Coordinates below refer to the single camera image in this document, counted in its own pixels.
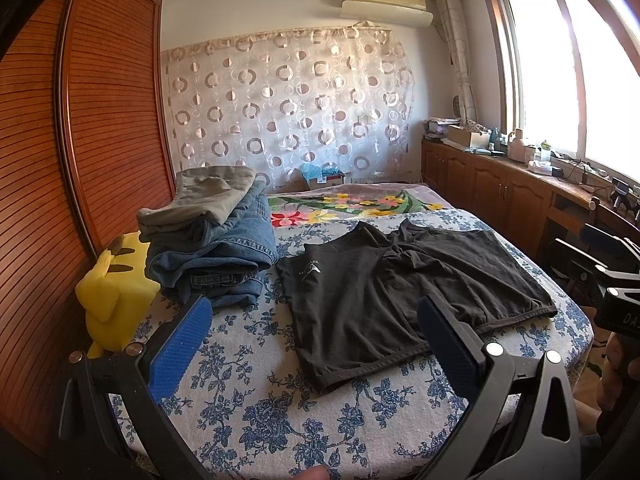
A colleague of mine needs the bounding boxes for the wall air conditioner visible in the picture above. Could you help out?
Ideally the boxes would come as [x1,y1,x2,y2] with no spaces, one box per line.
[341,0,433,28]

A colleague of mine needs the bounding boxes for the black pants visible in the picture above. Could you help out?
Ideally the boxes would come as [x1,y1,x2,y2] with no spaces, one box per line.
[277,221,556,393]

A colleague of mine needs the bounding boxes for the cardboard box on sideboard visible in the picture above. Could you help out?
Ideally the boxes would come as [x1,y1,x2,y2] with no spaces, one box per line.
[447,125,490,148]

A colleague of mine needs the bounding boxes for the tied side curtain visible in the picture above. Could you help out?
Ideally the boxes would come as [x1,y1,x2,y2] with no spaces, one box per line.
[435,0,477,124]

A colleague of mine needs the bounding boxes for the folded blue jeans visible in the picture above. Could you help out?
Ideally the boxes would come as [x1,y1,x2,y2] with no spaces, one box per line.
[140,179,278,310]

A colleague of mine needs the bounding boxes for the cardboard box with blue bag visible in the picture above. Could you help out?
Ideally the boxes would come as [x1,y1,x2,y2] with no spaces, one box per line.
[300,162,345,191]

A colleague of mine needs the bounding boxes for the white bottle on sideboard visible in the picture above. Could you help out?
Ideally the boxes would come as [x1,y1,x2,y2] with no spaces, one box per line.
[508,128,526,162]

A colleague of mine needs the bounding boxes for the window with brown frame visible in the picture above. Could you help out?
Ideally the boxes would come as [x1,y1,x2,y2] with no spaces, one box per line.
[487,0,639,181]

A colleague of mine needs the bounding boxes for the wooden sideboard cabinet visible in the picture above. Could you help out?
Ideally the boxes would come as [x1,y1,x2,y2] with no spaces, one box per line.
[420,138,597,261]

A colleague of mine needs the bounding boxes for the folded grey-green pants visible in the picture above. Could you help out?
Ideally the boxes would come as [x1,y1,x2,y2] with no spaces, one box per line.
[137,166,255,229]

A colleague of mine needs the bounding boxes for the blue floral bedspread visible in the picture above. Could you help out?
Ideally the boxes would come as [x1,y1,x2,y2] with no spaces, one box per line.
[152,209,593,479]

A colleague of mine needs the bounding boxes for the person's right hand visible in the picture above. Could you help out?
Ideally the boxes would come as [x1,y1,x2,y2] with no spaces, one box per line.
[597,333,639,411]

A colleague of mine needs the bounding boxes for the colourful flower blanket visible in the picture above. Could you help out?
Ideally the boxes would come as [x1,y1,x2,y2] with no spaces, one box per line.
[268,183,452,228]

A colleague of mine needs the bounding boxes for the circle-pattern sheer curtain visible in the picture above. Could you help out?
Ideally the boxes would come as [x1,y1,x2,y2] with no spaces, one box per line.
[162,24,414,190]

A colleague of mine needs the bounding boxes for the yellow plush toy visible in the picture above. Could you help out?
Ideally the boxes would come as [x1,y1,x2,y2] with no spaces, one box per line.
[75,232,160,359]

